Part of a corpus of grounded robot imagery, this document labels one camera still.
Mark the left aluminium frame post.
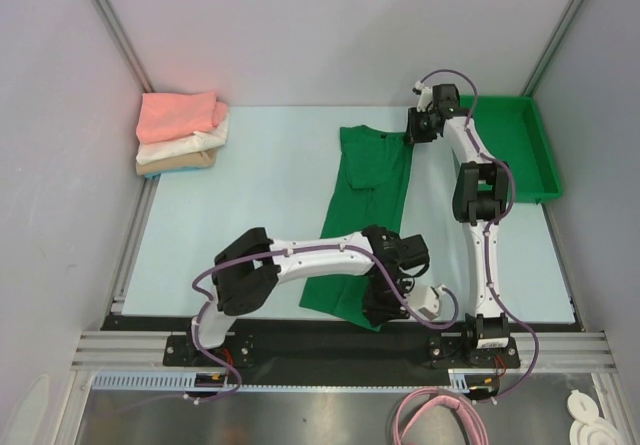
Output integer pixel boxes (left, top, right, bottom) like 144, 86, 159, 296
90, 0, 154, 93

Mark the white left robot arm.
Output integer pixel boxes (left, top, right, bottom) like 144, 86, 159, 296
185, 225, 441, 365

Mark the right aluminium frame post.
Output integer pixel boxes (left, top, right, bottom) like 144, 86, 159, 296
520, 0, 587, 97

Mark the green plastic tray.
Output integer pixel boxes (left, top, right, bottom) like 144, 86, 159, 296
473, 96, 563, 204

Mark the white slotted cable duct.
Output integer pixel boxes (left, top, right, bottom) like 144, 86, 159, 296
92, 369, 499, 393

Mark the aluminium extrusion rail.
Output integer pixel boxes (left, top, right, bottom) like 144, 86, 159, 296
71, 331, 616, 373

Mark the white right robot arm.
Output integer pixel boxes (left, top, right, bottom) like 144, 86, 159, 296
405, 81, 518, 367

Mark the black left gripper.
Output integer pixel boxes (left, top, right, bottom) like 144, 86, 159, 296
361, 274, 415, 328

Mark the white plastic disc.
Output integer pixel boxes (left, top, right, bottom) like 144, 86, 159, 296
566, 390, 600, 424

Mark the white folded t shirt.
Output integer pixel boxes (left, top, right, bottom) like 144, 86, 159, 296
136, 115, 230, 165

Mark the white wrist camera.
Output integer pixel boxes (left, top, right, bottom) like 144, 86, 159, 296
407, 285, 444, 321
412, 81, 433, 112

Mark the green t shirt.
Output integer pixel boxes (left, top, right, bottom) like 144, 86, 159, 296
299, 125, 412, 330

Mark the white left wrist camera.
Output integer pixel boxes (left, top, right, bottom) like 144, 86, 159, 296
407, 285, 444, 321

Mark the pink folded t shirt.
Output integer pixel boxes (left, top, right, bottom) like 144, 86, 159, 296
136, 91, 229, 144

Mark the pink coiled cable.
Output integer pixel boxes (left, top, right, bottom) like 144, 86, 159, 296
392, 387, 490, 445

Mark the white plastic ring part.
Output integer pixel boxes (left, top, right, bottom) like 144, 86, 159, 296
569, 418, 625, 445

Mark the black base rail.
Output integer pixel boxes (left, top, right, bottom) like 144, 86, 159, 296
99, 315, 521, 387

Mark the tan folded t shirt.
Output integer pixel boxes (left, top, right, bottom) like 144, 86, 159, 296
136, 149, 217, 176

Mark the aluminium frame post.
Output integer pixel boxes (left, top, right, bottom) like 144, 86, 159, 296
90, 0, 154, 93
520, 0, 587, 97

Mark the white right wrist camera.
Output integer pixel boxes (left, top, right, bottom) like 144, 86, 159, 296
412, 81, 433, 112

